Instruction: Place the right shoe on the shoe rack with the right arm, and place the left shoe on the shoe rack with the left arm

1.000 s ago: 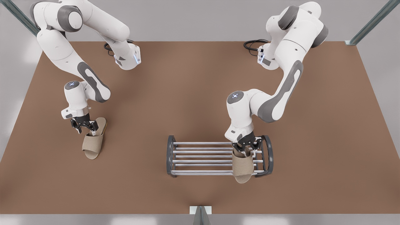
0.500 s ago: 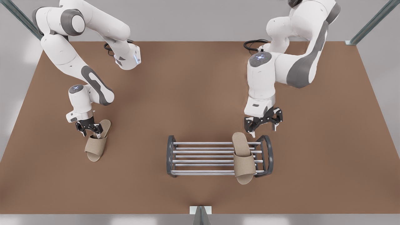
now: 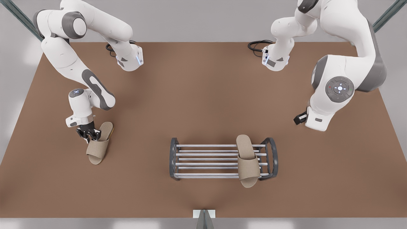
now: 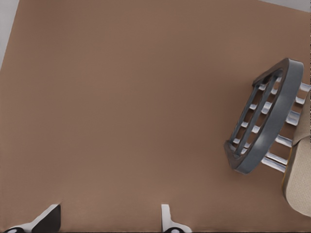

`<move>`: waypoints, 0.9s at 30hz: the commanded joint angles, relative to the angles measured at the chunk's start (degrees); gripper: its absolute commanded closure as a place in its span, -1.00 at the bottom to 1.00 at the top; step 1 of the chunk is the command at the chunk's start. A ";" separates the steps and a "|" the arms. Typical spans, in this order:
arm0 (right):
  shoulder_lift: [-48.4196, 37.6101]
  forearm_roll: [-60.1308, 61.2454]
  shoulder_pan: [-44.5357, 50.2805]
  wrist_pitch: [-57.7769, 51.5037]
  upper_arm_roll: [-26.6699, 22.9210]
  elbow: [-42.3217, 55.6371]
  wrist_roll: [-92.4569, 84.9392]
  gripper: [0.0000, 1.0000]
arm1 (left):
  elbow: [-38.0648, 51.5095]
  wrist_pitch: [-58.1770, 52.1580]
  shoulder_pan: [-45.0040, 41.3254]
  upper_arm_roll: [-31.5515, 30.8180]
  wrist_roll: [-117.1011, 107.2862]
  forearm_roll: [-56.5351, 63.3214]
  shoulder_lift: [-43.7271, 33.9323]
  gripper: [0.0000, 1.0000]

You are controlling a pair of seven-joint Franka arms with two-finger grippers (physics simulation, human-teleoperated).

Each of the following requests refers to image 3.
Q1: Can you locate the beige slipper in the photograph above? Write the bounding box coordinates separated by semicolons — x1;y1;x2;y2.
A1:
86;121;114;165
236;134;261;188

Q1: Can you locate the grey metal shoe rack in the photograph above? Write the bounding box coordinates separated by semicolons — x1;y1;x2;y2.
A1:
169;137;279;181

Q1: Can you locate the black cable loop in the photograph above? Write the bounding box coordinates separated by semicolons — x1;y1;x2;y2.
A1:
106;40;137;58
248;40;274;58

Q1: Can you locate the silver frame post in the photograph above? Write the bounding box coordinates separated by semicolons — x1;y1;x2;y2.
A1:
0;0;44;42
373;0;407;33
193;209;217;229

